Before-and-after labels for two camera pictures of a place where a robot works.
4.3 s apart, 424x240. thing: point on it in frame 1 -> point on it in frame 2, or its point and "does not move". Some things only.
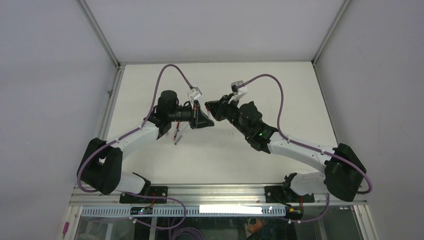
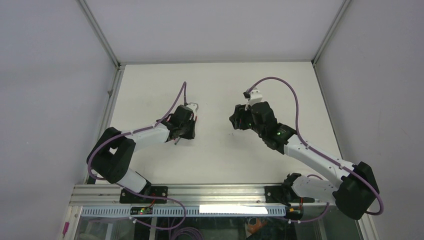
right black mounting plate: [278, 194] does not move
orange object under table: [256, 228] does not move
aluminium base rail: [207, 195] does not move
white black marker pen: [180, 137] does not move
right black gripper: [218, 109] -> [237, 119]
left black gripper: [197, 118] -> [190, 135]
